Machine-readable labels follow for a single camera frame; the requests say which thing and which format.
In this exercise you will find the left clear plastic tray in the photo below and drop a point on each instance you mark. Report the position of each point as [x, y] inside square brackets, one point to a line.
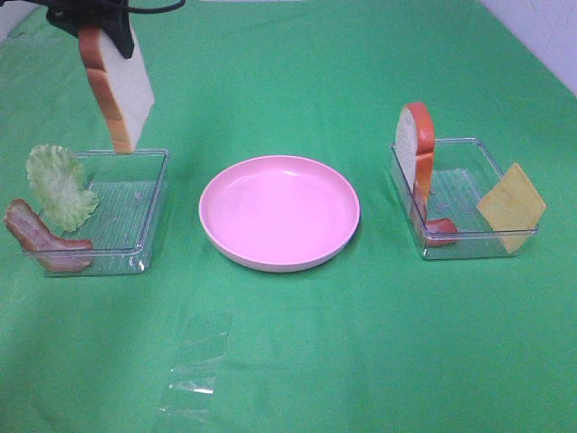
[131, 190]

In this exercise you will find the green tablecloth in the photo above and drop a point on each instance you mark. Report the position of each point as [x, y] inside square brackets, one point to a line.
[376, 340]

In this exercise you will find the green lettuce leaf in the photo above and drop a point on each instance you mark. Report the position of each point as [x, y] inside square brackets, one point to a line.
[56, 178]

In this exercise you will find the toast bread slice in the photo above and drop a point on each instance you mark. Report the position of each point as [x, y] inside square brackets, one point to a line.
[415, 147]
[121, 86]

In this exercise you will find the clear plastic film sheet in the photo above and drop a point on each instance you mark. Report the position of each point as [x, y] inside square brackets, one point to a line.
[190, 387]

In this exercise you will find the yellow cheese slice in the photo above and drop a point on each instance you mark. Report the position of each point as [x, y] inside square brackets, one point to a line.
[513, 208]

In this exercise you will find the pink round plate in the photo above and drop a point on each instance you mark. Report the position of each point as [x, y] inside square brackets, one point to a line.
[279, 213]

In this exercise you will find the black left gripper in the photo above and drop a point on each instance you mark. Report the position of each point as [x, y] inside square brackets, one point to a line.
[114, 19]

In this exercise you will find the right clear plastic tray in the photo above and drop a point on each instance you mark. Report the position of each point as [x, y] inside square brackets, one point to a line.
[464, 171]

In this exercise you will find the clear plastic tray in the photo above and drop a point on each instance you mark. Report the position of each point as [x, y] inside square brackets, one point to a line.
[131, 190]
[464, 171]

